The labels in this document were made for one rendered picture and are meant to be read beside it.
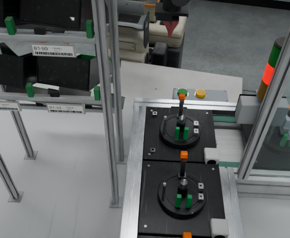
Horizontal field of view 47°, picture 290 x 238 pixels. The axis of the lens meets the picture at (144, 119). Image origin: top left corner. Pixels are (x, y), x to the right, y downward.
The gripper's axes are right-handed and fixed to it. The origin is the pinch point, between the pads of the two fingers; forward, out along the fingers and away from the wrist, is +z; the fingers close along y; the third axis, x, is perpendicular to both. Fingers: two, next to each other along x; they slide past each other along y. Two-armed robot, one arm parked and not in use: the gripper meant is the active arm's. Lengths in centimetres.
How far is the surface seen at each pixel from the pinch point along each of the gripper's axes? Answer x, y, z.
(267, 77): -32.8, 22.3, -9.4
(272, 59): -32.5, 22.1, -14.2
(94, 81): -34.3, -18.5, -6.9
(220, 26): 221, 61, 119
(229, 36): 202, 68, 120
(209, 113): -8.6, 16.2, 26.2
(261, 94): -32.8, 22.4, -4.2
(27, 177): -32, -46, 38
